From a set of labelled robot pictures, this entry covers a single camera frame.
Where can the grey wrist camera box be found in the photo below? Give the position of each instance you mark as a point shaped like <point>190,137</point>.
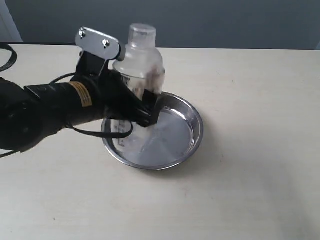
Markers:
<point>100,44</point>

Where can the clear plastic shaker bottle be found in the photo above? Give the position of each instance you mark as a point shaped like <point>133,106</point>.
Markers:
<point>143,72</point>

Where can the round stainless steel dish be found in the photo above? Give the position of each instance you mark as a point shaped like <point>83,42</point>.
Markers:
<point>176,137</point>

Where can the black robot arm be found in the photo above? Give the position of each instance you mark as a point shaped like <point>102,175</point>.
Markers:
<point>32,113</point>

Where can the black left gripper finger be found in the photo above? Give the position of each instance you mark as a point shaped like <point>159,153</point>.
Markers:
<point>152,103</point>

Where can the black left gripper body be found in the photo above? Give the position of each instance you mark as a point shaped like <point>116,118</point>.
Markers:
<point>105,89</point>

